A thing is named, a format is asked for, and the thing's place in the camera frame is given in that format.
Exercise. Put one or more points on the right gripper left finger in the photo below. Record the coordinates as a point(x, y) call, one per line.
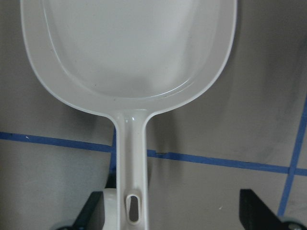
point(92, 215)

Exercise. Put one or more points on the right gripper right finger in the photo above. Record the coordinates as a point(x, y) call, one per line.
point(255, 215)

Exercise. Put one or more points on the beige plastic dustpan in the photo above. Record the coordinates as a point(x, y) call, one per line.
point(128, 60)

